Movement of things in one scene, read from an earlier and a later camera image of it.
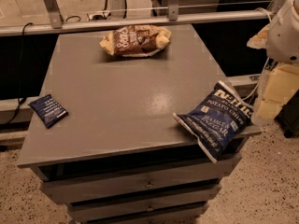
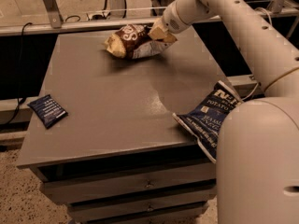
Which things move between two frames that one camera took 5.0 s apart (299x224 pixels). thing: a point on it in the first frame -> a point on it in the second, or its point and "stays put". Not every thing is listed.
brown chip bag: x=135 y=40 stays put
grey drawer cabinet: x=121 y=156 stays put
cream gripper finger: x=260 y=40 -> x=170 y=38
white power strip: x=99 y=16 stays put
